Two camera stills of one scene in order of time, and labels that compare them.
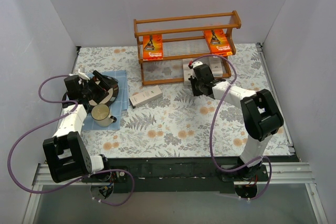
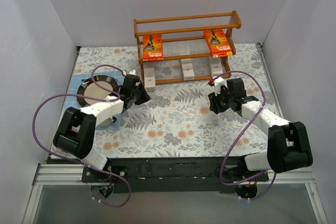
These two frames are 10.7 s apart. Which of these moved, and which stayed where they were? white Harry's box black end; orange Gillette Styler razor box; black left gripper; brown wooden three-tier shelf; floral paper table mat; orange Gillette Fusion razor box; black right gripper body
Moved: black right gripper body; black left gripper
Stayed: floral paper table mat; orange Gillette Fusion razor box; brown wooden three-tier shelf; orange Gillette Styler razor box; white Harry's box black end
